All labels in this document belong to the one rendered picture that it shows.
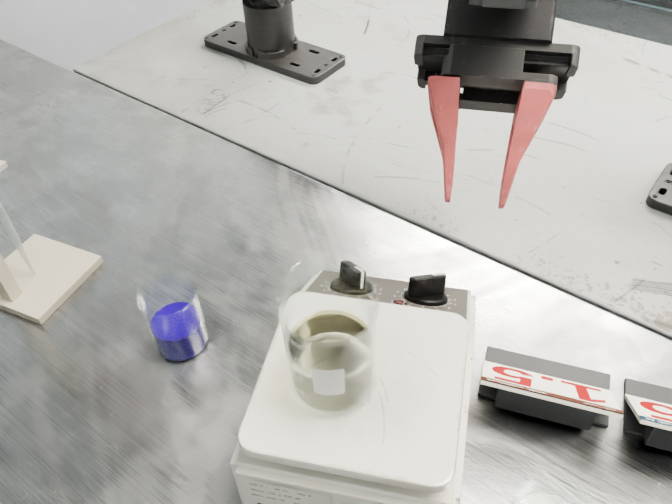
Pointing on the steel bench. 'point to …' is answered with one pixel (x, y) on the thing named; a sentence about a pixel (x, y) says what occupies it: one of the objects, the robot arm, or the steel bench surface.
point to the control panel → (457, 302)
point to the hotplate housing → (312, 485)
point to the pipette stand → (52, 252)
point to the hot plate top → (374, 408)
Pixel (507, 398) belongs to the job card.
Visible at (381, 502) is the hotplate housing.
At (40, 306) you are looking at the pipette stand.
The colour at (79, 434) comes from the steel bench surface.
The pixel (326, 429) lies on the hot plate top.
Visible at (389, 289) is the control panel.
